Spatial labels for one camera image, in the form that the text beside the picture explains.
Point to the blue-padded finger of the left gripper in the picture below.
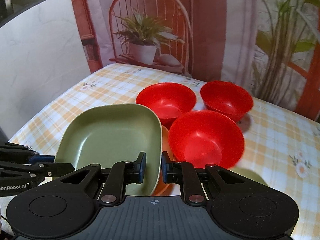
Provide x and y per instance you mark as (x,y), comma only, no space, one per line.
(20,154)

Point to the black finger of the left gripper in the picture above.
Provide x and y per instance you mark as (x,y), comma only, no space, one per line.
(55,169)

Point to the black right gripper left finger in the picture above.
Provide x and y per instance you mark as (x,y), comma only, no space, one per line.
(106,186)

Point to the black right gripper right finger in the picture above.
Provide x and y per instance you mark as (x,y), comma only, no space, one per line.
(199,186)

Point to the orange square plate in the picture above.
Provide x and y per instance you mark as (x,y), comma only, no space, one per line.
(163,189)

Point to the red bowl front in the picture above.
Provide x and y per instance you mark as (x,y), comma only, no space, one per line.
(206,137)

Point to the red bowl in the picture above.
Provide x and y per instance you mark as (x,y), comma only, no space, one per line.
(168,100)
(206,137)
(226,98)

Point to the green square plate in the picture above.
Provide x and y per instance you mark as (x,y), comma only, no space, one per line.
(109,134)

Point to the yellow plaid tablecloth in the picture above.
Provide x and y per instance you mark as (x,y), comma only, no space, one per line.
(281,146)

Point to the printed room backdrop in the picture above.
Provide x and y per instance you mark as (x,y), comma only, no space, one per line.
(268,47)

